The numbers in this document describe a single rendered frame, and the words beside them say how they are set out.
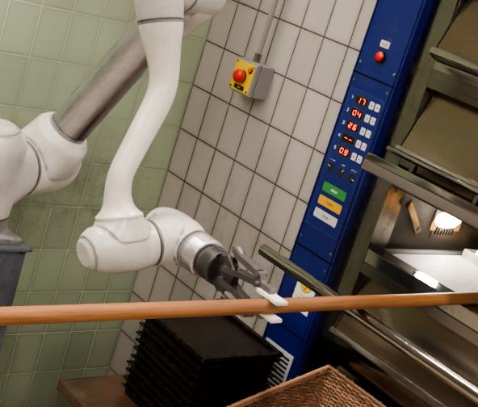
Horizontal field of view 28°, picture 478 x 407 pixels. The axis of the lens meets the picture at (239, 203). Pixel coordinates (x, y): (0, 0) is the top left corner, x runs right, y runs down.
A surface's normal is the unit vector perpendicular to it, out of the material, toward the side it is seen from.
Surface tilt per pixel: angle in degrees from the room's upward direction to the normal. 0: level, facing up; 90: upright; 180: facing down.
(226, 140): 90
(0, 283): 90
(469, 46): 70
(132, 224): 62
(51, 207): 90
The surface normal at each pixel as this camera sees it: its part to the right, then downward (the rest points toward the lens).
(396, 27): -0.74, -0.05
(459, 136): -0.59, -0.36
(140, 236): 0.63, -0.12
